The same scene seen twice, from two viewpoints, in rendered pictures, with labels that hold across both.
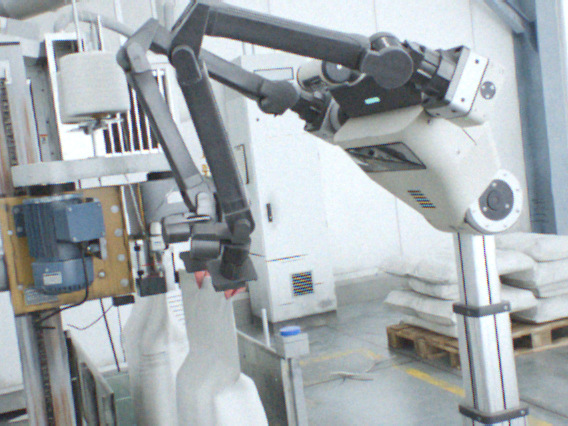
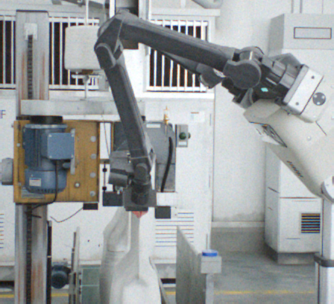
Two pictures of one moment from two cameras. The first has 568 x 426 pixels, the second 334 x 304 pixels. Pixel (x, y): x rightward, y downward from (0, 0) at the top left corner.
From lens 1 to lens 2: 0.73 m
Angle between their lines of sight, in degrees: 15
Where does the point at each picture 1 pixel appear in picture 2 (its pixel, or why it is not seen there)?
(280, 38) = (170, 45)
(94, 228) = (66, 151)
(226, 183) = (133, 136)
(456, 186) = (309, 164)
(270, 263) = (283, 200)
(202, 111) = (117, 86)
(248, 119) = not seen: hidden behind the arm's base
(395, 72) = (247, 78)
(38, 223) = (31, 141)
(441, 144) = (296, 131)
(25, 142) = (39, 82)
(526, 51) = not seen: outside the picture
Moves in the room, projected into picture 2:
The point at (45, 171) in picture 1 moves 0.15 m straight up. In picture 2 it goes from (39, 106) to (40, 63)
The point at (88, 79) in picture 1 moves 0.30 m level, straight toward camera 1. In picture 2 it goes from (80, 45) to (65, 39)
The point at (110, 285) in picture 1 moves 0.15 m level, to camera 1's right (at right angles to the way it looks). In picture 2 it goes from (82, 194) to (119, 195)
